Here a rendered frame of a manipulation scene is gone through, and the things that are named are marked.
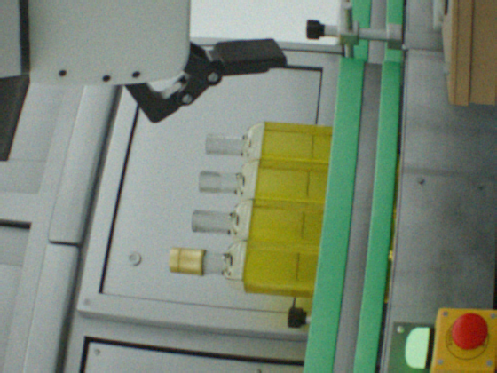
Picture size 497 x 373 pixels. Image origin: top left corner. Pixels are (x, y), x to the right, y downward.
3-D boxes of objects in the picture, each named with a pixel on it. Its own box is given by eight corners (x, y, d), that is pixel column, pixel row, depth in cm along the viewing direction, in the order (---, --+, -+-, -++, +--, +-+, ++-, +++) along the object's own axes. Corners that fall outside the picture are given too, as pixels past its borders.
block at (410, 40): (450, 71, 137) (401, 66, 138) (453, 31, 129) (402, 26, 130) (450, 92, 136) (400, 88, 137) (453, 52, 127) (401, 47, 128)
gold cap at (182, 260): (201, 278, 132) (168, 274, 133) (207, 273, 136) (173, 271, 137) (202, 250, 132) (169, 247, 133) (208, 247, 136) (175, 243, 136)
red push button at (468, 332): (450, 321, 104) (453, 310, 101) (485, 322, 103) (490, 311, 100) (446, 356, 102) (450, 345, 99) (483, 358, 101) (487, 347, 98)
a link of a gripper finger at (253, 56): (170, 44, 64) (274, 35, 65) (169, 89, 66) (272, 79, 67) (179, 67, 61) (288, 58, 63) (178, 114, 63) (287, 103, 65)
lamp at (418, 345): (433, 336, 109) (406, 335, 109) (437, 321, 105) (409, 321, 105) (429, 374, 107) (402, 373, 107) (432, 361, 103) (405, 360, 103)
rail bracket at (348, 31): (401, 75, 140) (311, 67, 142) (402, 1, 125) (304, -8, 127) (400, 92, 138) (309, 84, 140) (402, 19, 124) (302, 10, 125)
